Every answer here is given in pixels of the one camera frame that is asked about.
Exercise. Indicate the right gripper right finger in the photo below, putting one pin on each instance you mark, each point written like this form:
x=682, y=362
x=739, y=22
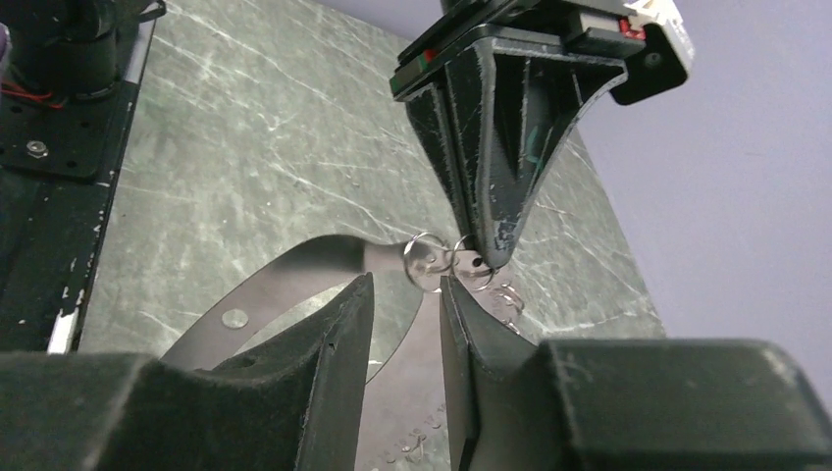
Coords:
x=622, y=404

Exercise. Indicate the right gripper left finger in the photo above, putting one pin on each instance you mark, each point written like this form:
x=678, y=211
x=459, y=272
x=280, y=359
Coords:
x=293, y=402

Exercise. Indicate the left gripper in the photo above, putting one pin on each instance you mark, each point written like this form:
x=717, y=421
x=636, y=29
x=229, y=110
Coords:
x=492, y=118

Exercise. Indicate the dark perforated ring plate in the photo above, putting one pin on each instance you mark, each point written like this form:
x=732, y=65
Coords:
x=404, y=400

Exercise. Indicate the silver keyring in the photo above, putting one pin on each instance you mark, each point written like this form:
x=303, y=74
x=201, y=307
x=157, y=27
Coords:
x=425, y=259
x=469, y=266

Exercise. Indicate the black base frame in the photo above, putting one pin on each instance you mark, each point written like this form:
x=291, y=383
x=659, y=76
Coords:
x=71, y=73

